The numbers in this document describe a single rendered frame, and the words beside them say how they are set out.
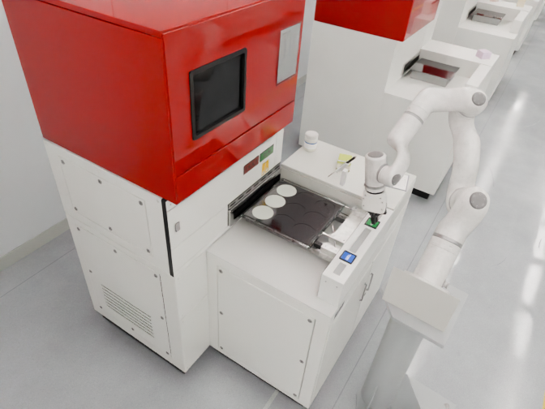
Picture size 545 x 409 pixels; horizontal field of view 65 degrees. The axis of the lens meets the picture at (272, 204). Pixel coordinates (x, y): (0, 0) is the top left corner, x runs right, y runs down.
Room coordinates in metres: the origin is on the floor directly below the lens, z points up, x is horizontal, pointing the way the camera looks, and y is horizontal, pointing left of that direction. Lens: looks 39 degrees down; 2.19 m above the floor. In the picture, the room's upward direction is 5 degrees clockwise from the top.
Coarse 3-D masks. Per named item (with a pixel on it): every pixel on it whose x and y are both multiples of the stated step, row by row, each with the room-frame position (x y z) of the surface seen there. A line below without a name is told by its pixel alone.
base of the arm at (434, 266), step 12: (432, 240) 1.28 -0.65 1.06; (444, 240) 1.25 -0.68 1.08; (432, 252) 1.23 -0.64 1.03; (444, 252) 1.22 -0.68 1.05; (456, 252) 1.23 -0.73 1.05; (420, 264) 1.22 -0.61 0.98; (432, 264) 1.19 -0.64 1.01; (444, 264) 1.19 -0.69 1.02; (420, 276) 1.17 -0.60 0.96; (432, 276) 1.16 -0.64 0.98; (444, 276) 1.17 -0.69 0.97
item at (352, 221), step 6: (354, 216) 1.61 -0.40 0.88; (348, 222) 1.55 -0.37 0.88; (354, 222) 1.56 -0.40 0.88; (342, 228) 1.51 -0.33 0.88; (348, 228) 1.51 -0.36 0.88; (354, 228) 1.52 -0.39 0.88; (342, 234) 1.47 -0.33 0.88; (348, 234) 1.47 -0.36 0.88; (324, 258) 1.32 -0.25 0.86; (330, 258) 1.31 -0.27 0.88
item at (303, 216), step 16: (272, 192) 1.71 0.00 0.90; (304, 192) 1.73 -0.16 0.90; (272, 208) 1.59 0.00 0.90; (288, 208) 1.60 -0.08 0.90; (304, 208) 1.61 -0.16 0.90; (320, 208) 1.62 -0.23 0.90; (336, 208) 1.63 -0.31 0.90; (272, 224) 1.47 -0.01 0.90; (288, 224) 1.48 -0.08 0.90; (304, 224) 1.49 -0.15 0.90; (320, 224) 1.50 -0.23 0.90; (304, 240) 1.38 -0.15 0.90
